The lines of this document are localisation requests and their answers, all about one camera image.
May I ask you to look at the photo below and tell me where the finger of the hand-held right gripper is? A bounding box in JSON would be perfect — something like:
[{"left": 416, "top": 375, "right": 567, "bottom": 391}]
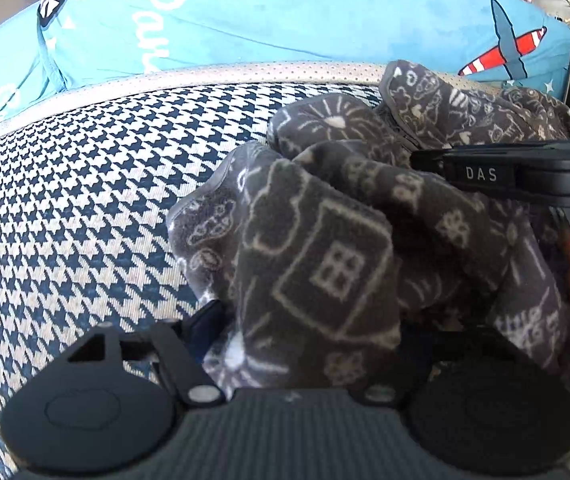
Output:
[{"left": 409, "top": 149, "right": 448, "bottom": 182}]

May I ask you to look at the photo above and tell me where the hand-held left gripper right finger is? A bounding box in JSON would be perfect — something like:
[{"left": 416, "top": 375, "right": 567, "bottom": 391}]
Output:
[{"left": 362, "top": 329, "right": 526, "bottom": 408}]

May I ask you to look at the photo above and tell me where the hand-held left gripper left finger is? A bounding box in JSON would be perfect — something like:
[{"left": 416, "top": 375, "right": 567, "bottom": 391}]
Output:
[{"left": 64, "top": 299, "right": 227, "bottom": 409}]

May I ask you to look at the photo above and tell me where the grey patterned fleece garment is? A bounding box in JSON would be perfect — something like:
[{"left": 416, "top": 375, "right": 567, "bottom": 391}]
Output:
[{"left": 165, "top": 60, "right": 570, "bottom": 480}]

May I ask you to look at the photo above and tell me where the houndstooth sofa seat cover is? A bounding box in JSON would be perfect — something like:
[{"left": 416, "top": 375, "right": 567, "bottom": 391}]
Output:
[{"left": 0, "top": 81, "right": 396, "bottom": 480}]

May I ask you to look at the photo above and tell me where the blue printed sofa blanket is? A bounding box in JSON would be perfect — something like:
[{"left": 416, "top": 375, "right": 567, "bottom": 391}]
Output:
[{"left": 0, "top": 0, "right": 570, "bottom": 136}]

